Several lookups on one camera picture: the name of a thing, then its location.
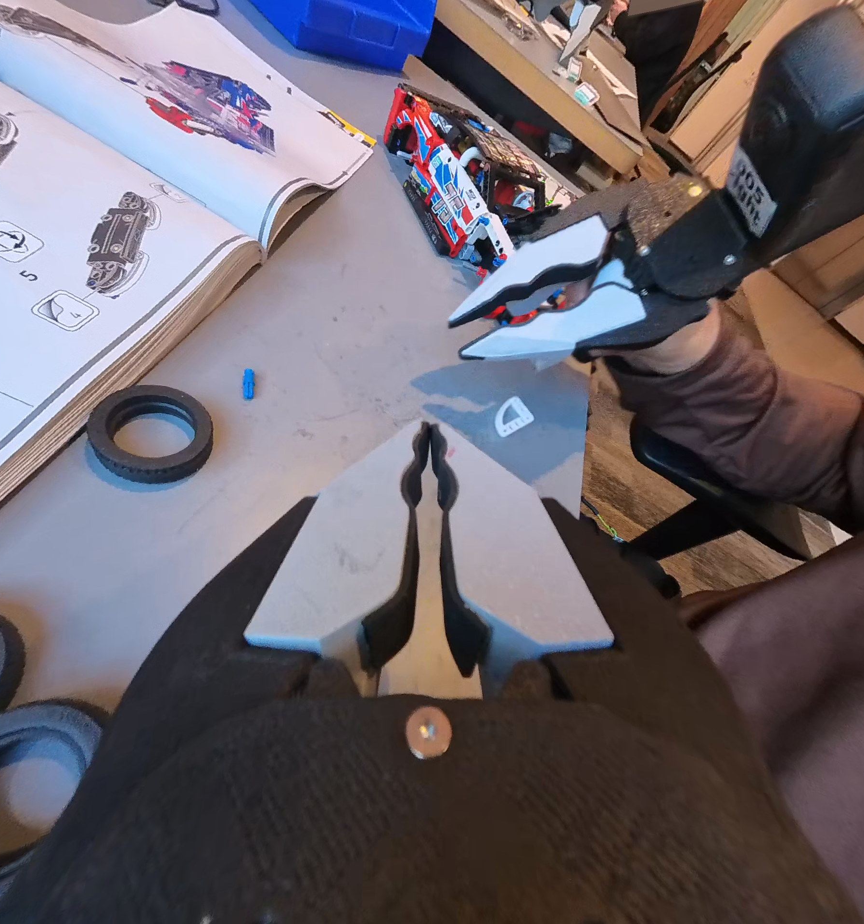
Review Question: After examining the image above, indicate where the grey desk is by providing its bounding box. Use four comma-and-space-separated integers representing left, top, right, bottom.
0, 0, 593, 924

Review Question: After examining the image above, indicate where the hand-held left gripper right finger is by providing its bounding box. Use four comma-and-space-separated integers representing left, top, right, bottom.
431, 423, 615, 680

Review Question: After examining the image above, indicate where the person's right hand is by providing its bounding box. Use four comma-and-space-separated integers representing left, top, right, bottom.
612, 307, 716, 375

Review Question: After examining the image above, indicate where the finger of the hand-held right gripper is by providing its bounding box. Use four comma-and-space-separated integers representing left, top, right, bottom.
459, 260, 649, 371
448, 215, 612, 329

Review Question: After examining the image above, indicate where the wooden work table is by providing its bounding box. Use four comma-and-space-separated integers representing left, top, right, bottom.
432, 0, 649, 178

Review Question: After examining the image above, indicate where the red white toy car model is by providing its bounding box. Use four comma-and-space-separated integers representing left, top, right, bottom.
383, 85, 572, 279

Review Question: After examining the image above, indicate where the white curved frame brick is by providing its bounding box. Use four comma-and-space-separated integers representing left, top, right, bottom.
496, 396, 536, 439

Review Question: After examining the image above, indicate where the open instruction booklet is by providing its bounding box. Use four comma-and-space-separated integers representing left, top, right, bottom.
0, 0, 375, 528

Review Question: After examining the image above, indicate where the black office chair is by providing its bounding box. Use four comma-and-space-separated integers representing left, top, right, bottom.
630, 422, 830, 564

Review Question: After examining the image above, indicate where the white black device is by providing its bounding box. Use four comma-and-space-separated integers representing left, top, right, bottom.
533, 0, 608, 69

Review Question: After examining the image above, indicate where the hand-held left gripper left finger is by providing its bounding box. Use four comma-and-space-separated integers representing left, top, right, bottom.
244, 421, 431, 680

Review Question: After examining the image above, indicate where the person's right forearm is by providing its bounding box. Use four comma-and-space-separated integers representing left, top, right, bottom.
605, 318, 864, 535

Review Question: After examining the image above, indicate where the blue plastic bin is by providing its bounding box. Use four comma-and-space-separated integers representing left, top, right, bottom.
248, 0, 438, 71

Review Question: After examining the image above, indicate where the person's brown shirt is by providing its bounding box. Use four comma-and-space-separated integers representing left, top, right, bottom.
692, 534, 864, 924

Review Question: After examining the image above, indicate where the yellow black cable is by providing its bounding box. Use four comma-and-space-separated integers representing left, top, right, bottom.
582, 497, 625, 544

